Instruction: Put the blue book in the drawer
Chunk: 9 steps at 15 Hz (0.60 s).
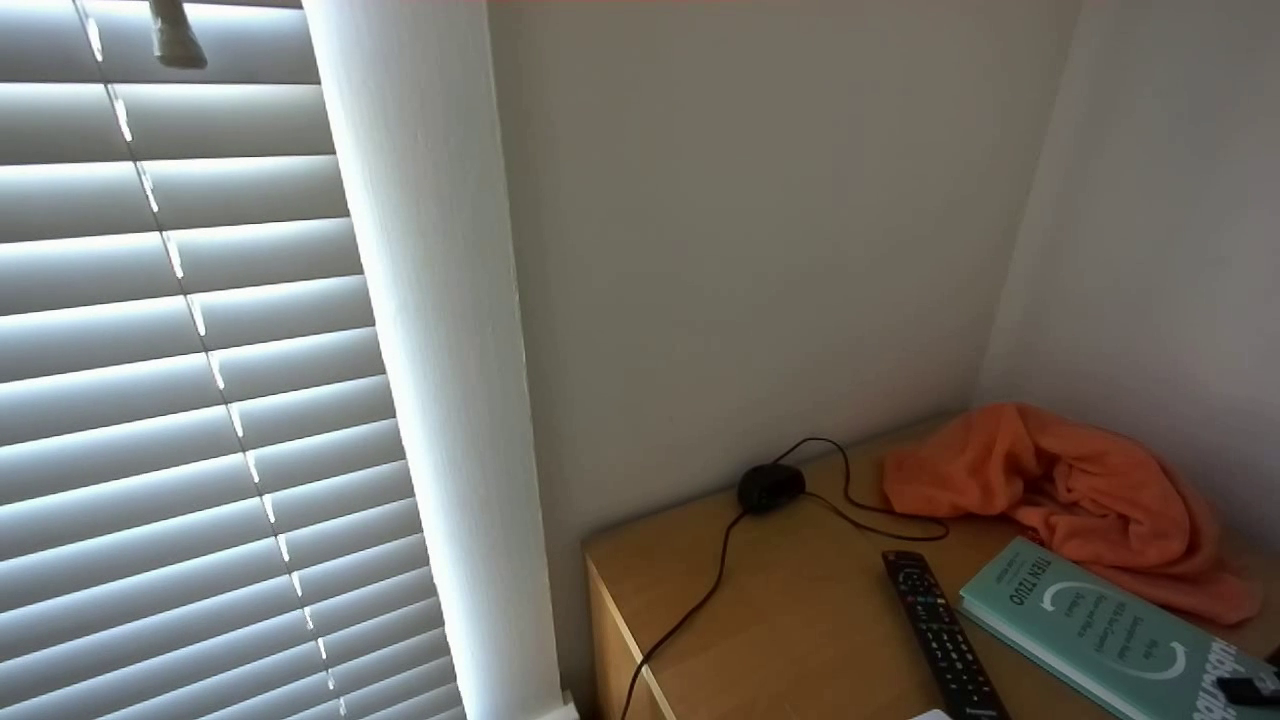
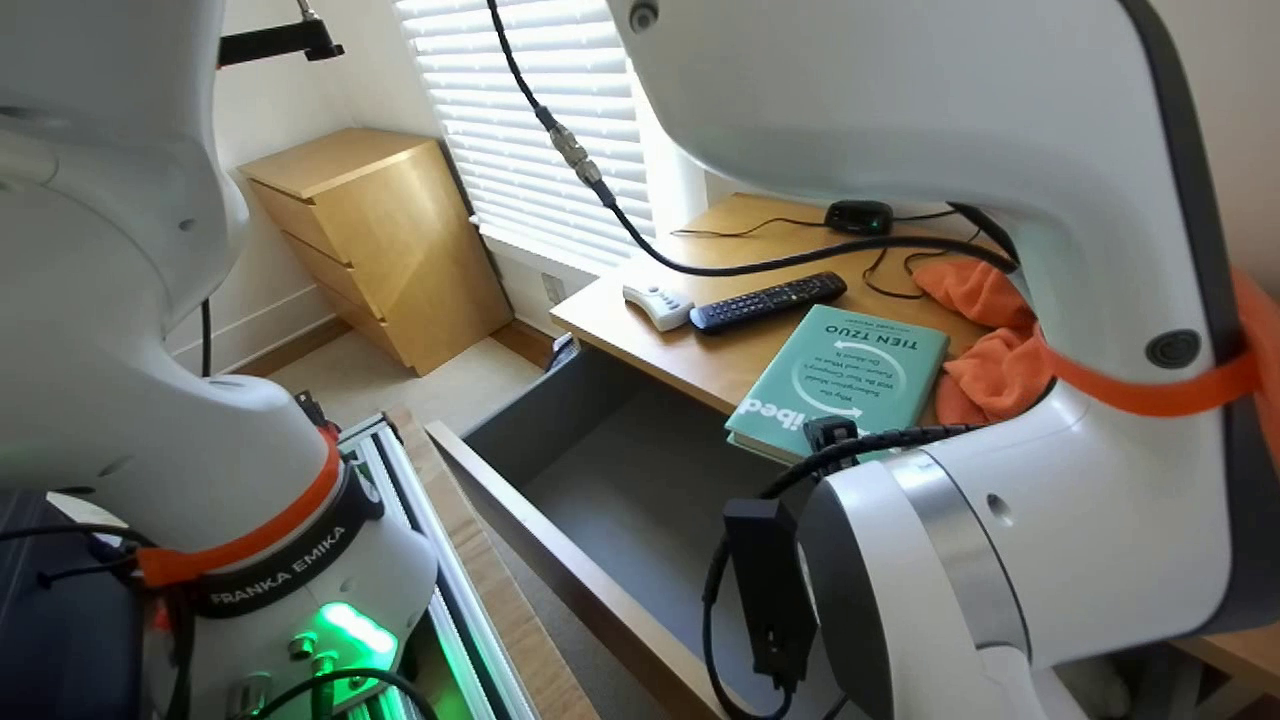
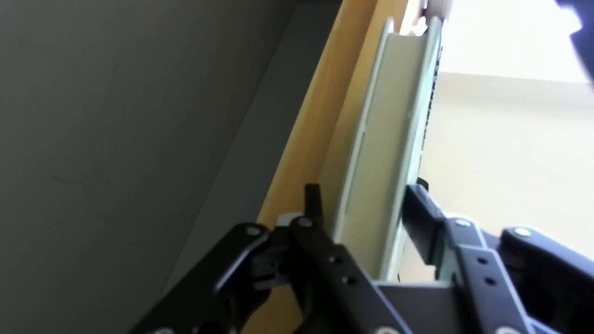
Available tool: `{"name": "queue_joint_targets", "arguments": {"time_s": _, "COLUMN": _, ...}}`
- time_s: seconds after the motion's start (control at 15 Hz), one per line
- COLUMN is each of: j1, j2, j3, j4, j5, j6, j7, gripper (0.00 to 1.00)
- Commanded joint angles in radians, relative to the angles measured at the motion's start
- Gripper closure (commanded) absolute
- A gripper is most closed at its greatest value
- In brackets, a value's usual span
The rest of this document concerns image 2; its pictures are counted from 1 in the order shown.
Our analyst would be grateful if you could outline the teal paperback book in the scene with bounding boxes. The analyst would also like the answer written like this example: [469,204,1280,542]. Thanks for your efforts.
[720,301,953,466]

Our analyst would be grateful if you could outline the grey drawer with wooden front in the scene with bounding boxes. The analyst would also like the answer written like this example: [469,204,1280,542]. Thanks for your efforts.
[425,332,866,720]

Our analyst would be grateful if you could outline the small white device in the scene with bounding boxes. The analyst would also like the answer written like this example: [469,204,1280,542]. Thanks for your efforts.
[620,279,702,338]

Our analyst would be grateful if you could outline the black remote control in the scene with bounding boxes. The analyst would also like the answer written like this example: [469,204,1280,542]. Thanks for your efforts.
[686,267,854,339]

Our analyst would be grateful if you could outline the white slatted window blind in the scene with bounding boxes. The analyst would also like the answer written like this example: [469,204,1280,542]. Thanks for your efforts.
[392,0,702,279]

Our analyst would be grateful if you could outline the black connector box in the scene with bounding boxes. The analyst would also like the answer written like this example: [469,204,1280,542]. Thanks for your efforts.
[717,496,819,691]

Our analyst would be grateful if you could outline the small black round device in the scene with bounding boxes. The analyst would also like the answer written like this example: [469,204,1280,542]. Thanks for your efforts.
[819,198,899,242]

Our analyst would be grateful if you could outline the light wooden cabinet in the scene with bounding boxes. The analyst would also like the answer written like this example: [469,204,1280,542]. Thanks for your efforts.
[236,124,520,379]

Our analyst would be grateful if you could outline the orange cloth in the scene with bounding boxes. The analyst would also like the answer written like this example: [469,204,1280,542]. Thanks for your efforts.
[907,251,1067,434]

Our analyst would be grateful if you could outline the dark box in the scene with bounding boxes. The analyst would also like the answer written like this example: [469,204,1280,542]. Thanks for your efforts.
[0,484,154,720]

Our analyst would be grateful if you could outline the thick black cable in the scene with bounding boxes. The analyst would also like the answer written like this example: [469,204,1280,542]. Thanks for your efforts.
[486,0,1024,279]

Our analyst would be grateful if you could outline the aluminium rail frame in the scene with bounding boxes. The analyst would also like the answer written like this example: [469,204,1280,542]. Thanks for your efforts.
[338,407,541,720]

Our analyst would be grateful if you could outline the thin black cable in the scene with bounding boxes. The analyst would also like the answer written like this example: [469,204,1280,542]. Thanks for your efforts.
[665,200,1024,304]

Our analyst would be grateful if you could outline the orange strap on arm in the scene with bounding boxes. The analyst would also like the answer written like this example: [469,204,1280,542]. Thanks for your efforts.
[1037,267,1280,472]
[132,420,348,592]

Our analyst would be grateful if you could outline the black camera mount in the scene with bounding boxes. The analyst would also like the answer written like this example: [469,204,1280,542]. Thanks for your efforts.
[215,0,348,70]

